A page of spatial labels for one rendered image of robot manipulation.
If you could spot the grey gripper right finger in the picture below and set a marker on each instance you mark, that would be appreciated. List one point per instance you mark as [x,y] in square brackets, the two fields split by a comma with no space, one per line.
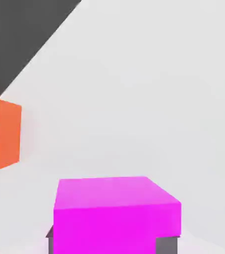
[166,245]

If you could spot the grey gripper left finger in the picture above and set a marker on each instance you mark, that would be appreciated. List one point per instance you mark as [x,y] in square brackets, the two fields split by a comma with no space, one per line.
[50,242]

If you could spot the small magenta cube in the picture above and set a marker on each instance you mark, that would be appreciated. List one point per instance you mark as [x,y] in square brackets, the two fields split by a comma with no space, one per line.
[112,222]

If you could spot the large orange box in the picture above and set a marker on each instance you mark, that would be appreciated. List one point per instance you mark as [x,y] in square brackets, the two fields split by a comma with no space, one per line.
[3,135]

